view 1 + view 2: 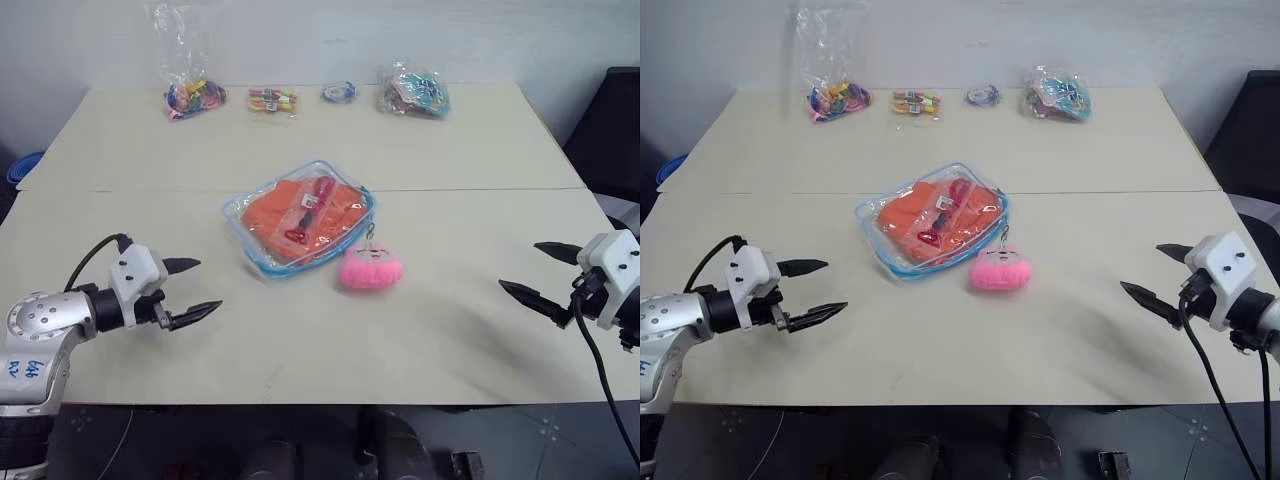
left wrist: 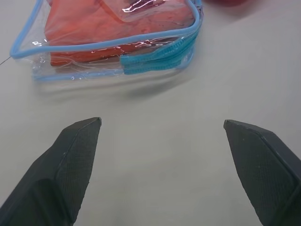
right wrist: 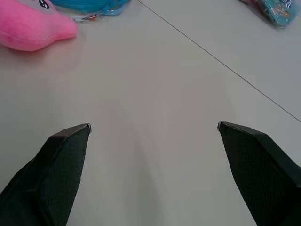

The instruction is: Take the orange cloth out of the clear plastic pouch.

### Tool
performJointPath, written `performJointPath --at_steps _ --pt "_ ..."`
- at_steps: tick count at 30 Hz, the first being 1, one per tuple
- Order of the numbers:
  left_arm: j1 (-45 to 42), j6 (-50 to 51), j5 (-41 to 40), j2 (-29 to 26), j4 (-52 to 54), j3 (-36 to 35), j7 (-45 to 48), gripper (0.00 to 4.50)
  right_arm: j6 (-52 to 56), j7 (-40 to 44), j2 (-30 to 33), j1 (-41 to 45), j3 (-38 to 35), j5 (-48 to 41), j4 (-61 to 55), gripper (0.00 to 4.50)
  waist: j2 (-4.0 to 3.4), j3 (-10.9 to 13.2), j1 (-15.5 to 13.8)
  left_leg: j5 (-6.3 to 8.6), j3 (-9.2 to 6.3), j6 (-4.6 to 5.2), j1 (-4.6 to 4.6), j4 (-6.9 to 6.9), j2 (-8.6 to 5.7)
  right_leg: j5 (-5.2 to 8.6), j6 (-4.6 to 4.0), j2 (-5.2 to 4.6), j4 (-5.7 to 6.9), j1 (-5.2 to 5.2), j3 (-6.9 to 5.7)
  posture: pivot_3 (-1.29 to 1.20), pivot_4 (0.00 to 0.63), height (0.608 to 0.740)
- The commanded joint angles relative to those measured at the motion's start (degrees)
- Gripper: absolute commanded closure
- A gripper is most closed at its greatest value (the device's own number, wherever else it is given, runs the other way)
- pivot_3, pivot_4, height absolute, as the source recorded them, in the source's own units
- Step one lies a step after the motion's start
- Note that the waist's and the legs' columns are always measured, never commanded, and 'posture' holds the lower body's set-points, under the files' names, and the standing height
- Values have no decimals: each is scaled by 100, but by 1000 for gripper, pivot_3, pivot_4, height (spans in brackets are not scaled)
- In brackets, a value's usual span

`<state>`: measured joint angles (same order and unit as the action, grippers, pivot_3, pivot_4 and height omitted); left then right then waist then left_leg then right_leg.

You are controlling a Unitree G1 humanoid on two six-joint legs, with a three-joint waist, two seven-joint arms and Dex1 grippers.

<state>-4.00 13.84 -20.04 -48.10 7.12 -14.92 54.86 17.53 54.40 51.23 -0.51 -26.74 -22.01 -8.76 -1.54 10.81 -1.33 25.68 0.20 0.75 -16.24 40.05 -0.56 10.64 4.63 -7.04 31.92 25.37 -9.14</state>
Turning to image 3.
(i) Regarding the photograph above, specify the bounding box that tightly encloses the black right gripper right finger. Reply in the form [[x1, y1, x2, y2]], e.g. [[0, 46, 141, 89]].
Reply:
[[217, 121, 301, 226]]

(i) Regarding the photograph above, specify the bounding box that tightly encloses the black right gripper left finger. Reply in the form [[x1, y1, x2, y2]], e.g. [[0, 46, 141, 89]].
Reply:
[[0, 123, 92, 226]]

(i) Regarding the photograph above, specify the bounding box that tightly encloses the pink plush toy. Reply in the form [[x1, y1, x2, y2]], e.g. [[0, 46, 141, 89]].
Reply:
[[0, 0, 79, 52]]

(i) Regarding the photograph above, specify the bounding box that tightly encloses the blue pouch with zipper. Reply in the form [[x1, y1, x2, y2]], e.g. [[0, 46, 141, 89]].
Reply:
[[50, 0, 132, 24]]

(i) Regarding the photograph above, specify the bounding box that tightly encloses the teal printed plastic pouch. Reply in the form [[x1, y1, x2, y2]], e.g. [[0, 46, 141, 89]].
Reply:
[[238, 0, 301, 30]]

